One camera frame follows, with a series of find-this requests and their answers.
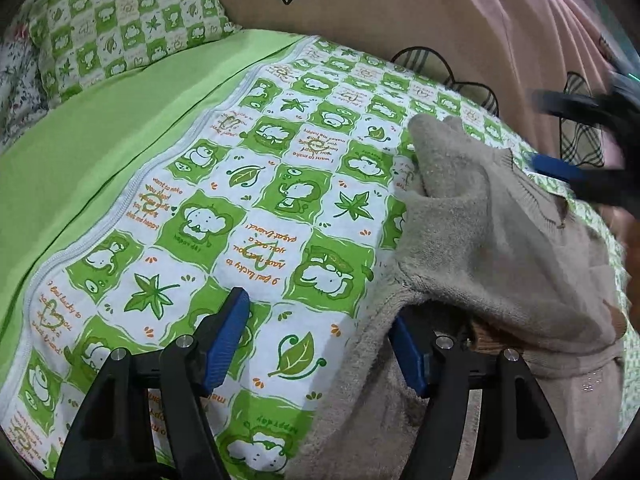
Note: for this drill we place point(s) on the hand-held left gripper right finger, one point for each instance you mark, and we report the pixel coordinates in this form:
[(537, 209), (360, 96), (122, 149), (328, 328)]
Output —
[(407, 355)]

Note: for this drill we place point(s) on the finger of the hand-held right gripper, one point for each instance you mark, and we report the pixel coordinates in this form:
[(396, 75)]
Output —
[(570, 105), (555, 166)]

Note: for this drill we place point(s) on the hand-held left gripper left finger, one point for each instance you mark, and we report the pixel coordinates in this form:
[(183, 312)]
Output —
[(225, 345)]

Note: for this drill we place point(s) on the beige knit sweater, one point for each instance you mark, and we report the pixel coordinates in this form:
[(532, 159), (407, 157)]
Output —
[(475, 240)]

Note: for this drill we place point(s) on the pink quilt with plaid hearts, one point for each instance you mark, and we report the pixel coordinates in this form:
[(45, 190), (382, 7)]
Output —
[(450, 15)]

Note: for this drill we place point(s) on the green checked printed blanket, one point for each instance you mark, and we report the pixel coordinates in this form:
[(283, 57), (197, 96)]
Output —
[(280, 160)]

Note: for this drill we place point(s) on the plain green bed sheet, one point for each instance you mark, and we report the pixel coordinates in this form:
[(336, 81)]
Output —
[(100, 150)]

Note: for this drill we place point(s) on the green checked printed pillow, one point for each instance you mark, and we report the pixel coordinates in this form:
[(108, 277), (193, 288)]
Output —
[(130, 25)]

